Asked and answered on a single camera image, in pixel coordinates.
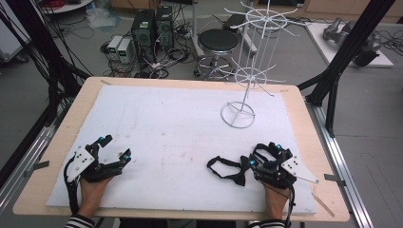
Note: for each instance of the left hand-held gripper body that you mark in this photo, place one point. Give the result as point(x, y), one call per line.
point(83, 163)

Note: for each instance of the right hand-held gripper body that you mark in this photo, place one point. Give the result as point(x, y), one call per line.
point(296, 167)

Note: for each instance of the person's left hand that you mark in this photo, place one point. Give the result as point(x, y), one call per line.
point(91, 193)

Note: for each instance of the person's right hand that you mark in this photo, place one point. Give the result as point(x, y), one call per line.
point(276, 198)

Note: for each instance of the thin wooden strip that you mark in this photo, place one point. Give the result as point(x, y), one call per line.
point(323, 205)

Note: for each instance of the white foam mat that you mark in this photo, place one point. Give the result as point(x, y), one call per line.
point(174, 142)

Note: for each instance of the white power supply unit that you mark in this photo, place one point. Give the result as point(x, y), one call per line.
point(125, 50)
point(114, 46)

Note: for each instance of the black computer tower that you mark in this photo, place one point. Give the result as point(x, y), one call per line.
point(164, 27)
point(143, 34)

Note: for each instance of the white floor board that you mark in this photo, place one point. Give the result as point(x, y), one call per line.
point(320, 41)

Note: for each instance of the clear plastic bag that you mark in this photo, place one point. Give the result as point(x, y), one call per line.
point(101, 17)

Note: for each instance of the black round stool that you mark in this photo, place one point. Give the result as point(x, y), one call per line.
point(218, 39)

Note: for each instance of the flat black box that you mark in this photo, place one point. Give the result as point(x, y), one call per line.
point(234, 21)

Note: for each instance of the grey equipment case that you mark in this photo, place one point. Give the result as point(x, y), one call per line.
point(9, 38)

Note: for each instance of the white round table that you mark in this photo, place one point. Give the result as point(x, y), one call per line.
point(68, 5)

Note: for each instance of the grey metal bracket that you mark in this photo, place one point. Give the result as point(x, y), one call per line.
point(335, 179)
point(39, 165)

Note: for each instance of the aluminium rail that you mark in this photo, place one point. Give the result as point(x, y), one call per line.
point(25, 158)
point(340, 164)

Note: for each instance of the black metal frame stand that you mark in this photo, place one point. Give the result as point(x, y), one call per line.
point(355, 44)

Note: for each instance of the white metal post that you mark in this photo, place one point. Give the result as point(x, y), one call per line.
point(195, 28)

